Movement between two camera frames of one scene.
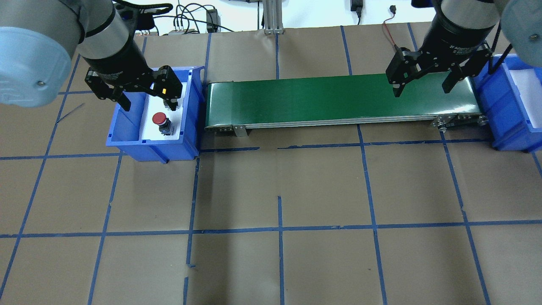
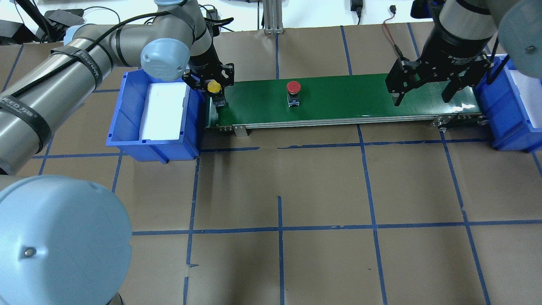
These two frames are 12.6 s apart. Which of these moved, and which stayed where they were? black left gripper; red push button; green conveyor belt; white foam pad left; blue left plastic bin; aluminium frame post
Moved: black left gripper; red push button
Stayed: aluminium frame post; white foam pad left; blue left plastic bin; green conveyor belt
